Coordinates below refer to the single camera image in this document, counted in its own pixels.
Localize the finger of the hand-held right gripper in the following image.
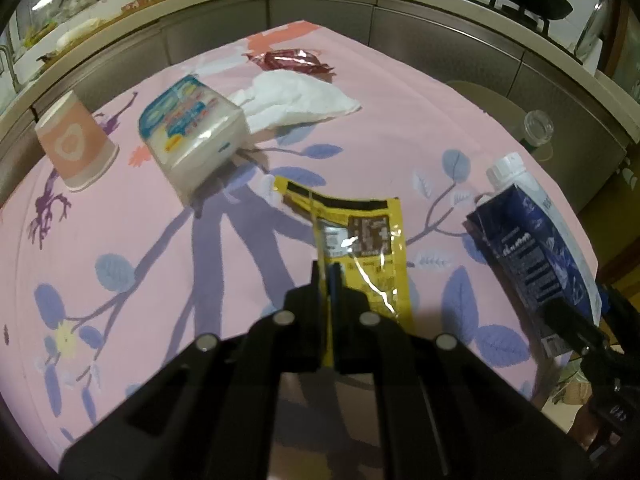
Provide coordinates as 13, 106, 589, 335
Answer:
542, 300, 609, 357
601, 284, 640, 347

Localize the grey kitchen counter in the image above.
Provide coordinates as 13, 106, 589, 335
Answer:
0, 0, 640, 221

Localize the dark blue drink carton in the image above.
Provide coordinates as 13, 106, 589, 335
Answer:
466, 154, 603, 358

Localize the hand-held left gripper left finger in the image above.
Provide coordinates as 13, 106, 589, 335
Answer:
60, 260, 331, 480

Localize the dark red foil wrapper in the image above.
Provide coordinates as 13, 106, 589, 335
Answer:
243, 49, 335, 75

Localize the yellow snack wrapper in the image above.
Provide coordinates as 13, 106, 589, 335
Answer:
274, 176, 413, 368

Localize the pink paper cup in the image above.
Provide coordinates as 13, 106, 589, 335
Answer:
34, 91, 121, 193

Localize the glass pot lid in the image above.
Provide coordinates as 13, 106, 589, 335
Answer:
572, 0, 611, 63

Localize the chrome sink faucet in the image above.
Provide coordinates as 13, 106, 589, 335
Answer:
0, 42, 21, 93

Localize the white tissue paper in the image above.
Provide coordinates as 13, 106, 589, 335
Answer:
227, 70, 362, 136

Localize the small glass jar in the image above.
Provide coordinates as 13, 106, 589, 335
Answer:
522, 109, 556, 147

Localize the pink floral tablecloth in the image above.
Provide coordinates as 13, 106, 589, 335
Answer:
0, 20, 601, 466

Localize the soft tissue pack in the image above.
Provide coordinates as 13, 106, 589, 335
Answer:
138, 74, 251, 206

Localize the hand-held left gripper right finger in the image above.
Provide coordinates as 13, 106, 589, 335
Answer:
330, 262, 588, 480

